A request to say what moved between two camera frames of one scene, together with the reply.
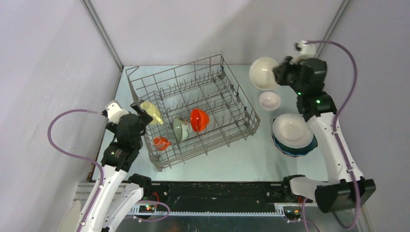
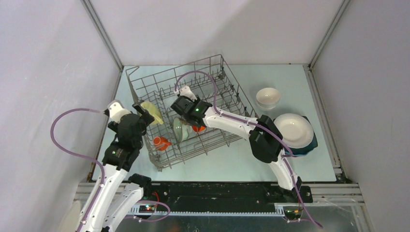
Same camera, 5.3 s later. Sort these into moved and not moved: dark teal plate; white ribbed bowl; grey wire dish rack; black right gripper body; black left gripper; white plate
Moved: black right gripper body; white ribbed bowl
Not moved: grey wire dish rack; dark teal plate; black left gripper; white plate
